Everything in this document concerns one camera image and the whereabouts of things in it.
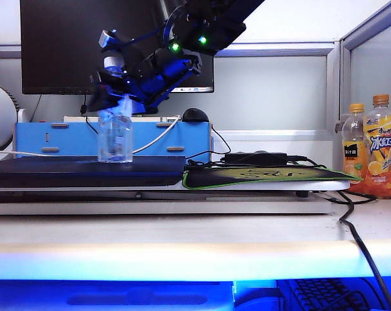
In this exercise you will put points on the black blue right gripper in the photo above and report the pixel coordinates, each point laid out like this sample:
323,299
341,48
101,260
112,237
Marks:
156,74

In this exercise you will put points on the clear mineral water bottle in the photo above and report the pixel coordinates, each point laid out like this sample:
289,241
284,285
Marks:
114,145

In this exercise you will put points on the small orange juice bottle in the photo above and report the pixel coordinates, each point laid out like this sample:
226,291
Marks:
352,152

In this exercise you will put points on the yellow iced tea bottle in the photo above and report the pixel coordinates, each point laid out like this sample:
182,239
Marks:
381,155

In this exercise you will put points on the black computer monitor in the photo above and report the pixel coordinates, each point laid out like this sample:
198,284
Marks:
53,45

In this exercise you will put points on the blue wooden monitor riser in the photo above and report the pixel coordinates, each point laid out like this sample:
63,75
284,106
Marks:
69,139

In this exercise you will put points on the black computer mouse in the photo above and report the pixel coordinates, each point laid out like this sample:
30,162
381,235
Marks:
195,116

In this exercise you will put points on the white desk fan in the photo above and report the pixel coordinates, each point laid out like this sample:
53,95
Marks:
1,123

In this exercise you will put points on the black green-edged mouse pad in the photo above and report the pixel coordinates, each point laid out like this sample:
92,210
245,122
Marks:
215,178

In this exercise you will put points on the black power adapter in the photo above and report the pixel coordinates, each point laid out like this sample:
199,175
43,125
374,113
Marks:
253,158

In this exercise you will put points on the white desk riser platform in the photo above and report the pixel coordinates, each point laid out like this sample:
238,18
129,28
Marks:
279,185

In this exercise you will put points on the black keyboard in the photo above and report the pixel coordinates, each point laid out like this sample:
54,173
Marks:
318,291

